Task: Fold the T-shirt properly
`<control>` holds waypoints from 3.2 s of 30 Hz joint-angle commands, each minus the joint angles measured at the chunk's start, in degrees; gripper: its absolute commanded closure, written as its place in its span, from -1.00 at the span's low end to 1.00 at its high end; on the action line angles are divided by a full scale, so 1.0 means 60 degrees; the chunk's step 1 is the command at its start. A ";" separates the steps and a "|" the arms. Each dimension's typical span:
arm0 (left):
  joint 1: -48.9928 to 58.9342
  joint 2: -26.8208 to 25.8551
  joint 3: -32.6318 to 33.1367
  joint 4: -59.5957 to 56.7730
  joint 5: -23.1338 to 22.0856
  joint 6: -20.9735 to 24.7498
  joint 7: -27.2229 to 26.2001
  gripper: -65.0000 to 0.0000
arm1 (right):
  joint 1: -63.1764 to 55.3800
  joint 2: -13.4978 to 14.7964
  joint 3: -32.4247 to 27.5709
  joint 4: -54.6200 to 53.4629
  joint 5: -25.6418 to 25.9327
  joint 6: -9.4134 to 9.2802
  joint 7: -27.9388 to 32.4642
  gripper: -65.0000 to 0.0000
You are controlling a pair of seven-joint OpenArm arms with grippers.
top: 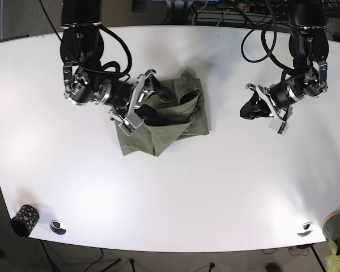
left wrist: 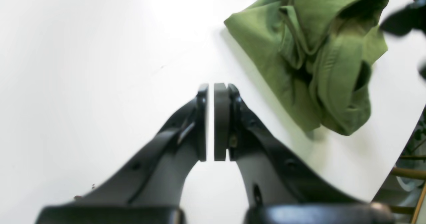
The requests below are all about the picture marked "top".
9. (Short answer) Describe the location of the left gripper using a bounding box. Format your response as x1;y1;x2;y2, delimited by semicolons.
240;82;296;134

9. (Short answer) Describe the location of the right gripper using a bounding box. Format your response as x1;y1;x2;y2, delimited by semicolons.
109;69;175;136

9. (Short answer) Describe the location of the olive green T-shirt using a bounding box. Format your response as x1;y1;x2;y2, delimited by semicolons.
116;70;209;156

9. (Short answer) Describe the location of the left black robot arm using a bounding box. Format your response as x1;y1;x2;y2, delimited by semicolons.
240;1;329;134

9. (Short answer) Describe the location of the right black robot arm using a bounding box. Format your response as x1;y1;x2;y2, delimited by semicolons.
59;1;176;135

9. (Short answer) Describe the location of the grey tape roll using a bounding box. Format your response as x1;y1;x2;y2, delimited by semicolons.
321;212;340;241

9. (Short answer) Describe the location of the green potted plant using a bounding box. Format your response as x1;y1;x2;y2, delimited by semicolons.
325;237;340;272

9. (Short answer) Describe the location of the black gold-dotted cup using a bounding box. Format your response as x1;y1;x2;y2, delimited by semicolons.
9;205;40;238

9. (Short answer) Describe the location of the right table cable grommet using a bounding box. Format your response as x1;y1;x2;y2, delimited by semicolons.
297;222;313;237

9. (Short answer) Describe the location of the table cable grommet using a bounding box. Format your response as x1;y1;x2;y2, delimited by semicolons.
49;220;66;235
297;222;313;237

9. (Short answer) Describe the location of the left table cable grommet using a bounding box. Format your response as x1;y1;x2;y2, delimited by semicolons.
49;220;66;235

